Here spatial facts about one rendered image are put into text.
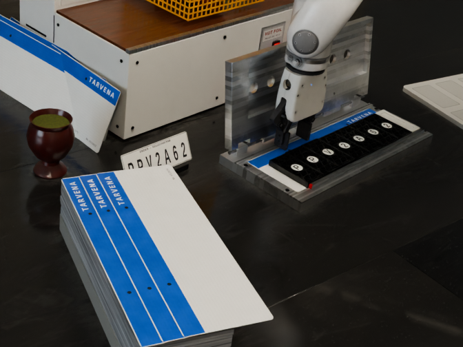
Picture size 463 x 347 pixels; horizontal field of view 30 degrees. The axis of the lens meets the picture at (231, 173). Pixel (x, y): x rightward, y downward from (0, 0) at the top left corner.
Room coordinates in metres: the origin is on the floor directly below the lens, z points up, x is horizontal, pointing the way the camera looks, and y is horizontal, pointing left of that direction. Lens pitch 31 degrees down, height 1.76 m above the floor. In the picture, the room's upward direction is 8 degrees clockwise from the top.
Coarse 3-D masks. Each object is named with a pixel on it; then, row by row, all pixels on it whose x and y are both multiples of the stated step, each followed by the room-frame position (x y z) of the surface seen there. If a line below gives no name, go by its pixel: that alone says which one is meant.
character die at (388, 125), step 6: (372, 114) 1.67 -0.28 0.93; (366, 120) 1.65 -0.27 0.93; (372, 120) 1.65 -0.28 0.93; (378, 120) 1.65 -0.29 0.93; (384, 120) 1.66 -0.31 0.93; (378, 126) 1.63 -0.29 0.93; (384, 126) 1.63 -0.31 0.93; (390, 126) 1.63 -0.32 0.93; (396, 126) 1.64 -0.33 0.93; (390, 132) 1.60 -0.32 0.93; (396, 132) 1.61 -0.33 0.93; (402, 132) 1.61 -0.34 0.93; (408, 132) 1.62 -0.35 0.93
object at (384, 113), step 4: (376, 112) 1.69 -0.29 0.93; (380, 112) 1.69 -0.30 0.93; (384, 112) 1.69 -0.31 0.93; (388, 112) 1.69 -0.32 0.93; (384, 116) 1.67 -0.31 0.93; (388, 116) 1.68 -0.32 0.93; (392, 116) 1.68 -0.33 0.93; (396, 116) 1.68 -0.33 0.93; (392, 120) 1.66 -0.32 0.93; (396, 120) 1.66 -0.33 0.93; (400, 120) 1.67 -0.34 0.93; (404, 120) 1.67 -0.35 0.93; (400, 124) 1.65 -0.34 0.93; (404, 124) 1.65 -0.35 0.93; (408, 124) 1.65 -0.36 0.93; (412, 124) 1.65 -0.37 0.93; (408, 128) 1.63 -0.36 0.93; (412, 128) 1.64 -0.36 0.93; (416, 128) 1.64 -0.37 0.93; (412, 132) 1.62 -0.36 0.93
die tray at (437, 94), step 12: (420, 84) 1.92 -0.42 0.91; (432, 84) 1.93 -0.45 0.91; (444, 84) 1.94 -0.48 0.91; (456, 84) 1.95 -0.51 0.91; (420, 96) 1.85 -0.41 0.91; (432, 96) 1.86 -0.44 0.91; (444, 96) 1.87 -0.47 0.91; (456, 96) 1.88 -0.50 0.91; (432, 108) 1.81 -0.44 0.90; (444, 108) 1.80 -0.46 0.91; (456, 108) 1.81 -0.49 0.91; (456, 120) 1.75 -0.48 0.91
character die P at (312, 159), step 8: (288, 152) 1.46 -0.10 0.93; (296, 152) 1.46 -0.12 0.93; (304, 152) 1.47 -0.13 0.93; (312, 152) 1.47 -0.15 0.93; (304, 160) 1.44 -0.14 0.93; (312, 160) 1.44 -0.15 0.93; (320, 160) 1.45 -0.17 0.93; (328, 160) 1.45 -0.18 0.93; (320, 168) 1.42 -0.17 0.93; (328, 168) 1.42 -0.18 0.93; (336, 168) 1.42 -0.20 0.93
